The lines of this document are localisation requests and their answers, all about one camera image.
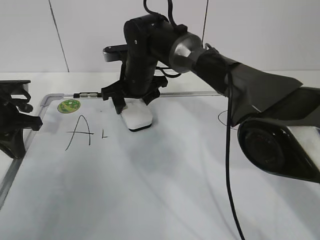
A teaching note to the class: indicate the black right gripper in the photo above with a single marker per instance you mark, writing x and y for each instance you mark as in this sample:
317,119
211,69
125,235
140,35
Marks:
136,81

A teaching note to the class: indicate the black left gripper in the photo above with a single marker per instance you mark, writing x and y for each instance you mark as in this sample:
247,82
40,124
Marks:
14,118

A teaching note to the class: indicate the white whiteboard eraser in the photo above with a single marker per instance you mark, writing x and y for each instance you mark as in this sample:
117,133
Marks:
136,115

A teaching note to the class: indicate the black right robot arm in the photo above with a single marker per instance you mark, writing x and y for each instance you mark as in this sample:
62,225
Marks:
277,117

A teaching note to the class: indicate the round green magnet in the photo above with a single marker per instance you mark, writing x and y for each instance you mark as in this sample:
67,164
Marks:
69,106

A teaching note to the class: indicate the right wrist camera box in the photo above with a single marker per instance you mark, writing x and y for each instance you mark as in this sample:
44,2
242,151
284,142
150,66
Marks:
115,53

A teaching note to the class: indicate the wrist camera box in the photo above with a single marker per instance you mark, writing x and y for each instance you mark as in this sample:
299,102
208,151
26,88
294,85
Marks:
115,53
15,87

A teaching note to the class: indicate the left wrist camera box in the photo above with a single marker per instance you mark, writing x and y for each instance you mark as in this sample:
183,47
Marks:
15,87

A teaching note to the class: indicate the white board with silver frame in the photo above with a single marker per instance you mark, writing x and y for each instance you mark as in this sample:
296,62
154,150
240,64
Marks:
86,176

